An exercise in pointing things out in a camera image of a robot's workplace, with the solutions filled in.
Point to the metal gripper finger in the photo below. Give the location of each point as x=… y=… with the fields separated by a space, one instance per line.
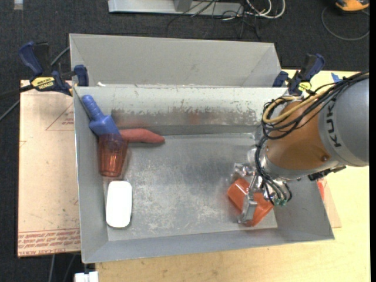
x=253 y=210
x=244 y=208

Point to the orange box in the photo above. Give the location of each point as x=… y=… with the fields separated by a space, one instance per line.
x=236 y=194

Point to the grey metal bin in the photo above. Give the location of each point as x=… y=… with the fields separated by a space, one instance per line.
x=188 y=187

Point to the red-brown toy sweet potato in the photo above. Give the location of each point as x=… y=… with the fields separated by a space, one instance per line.
x=144 y=136

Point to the white flat rounded block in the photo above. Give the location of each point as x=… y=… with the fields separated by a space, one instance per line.
x=119 y=204

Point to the orange clear plastic cup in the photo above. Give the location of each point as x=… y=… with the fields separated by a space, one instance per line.
x=111 y=157

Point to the blue spray bottle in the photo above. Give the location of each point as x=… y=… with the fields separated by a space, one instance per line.
x=101 y=122

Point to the brown cardboard board red print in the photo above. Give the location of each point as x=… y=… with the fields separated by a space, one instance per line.
x=47 y=169

